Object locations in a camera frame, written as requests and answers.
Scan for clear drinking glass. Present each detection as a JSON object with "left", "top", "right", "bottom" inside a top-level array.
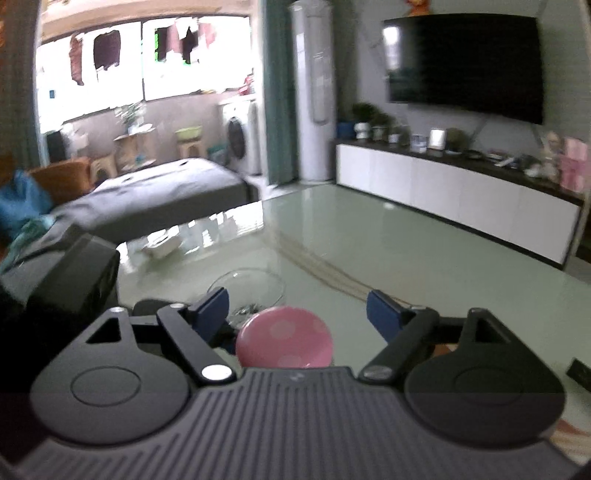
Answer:
[{"left": 207, "top": 268, "right": 287, "bottom": 330}]

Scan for white photo frame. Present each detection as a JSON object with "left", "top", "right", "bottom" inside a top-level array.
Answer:
[{"left": 428, "top": 128, "right": 447, "bottom": 151}]

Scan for black remote control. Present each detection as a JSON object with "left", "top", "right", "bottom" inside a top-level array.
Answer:
[{"left": 566, "top": 358, "right": 591, "bottom": 385}]

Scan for white washing machine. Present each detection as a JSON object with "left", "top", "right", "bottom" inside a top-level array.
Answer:
[{"left": 218, "top": 95, "right": 263, "bottom": 176}]

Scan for grey sofa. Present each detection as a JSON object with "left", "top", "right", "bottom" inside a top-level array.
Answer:
[{"left": 1, "top": 158, "right": 259, "bottom": 270}]

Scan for potted plant white pot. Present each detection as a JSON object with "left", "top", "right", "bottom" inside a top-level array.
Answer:
[{"left": 352, "top": 102, "right": 376, "bottom": 141}]

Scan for black wall television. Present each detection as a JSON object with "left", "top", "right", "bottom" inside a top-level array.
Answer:
[{"left": 382, "top": 13, "right": 545, "bottom": 125}]

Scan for pink gift box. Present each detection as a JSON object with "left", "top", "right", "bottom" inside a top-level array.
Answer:
[{"left": 559, "top": 137, "right": 590, "bottom": 193}]

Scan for white standing air conditioner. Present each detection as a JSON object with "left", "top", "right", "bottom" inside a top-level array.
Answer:
[{"left": 290, "top": 1, "right": 337, "bottom": 183}]

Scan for white game controller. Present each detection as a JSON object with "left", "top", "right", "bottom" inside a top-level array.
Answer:
[{"left": 142, "top": 236, "right": 182, "bottom": 259}]

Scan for white tv cabinet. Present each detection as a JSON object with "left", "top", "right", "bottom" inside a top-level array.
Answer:
[{"left": 335, "top": 140, "right": 584, "bottom": 269}]

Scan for pink jar lid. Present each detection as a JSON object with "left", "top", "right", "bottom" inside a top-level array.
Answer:
[{"left": 235, "top": 306, "right": 334, "bottom": 369}]

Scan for green curtain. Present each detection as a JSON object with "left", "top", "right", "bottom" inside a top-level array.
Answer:
[{"left": 259, "top": 0, "right": 297, "bottom": 185}]

